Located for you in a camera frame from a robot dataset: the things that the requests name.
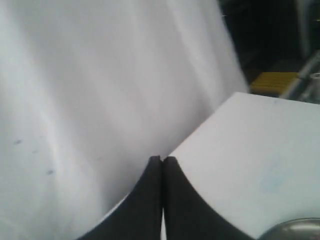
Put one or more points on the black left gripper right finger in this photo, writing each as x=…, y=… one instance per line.
x=186, y=215

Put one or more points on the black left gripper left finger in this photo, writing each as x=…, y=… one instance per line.
x=139, y=215

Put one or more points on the round steel plate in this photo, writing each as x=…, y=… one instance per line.
x=296, y=229

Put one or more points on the white backdrop curtain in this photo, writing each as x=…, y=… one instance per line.
x=89, y=90

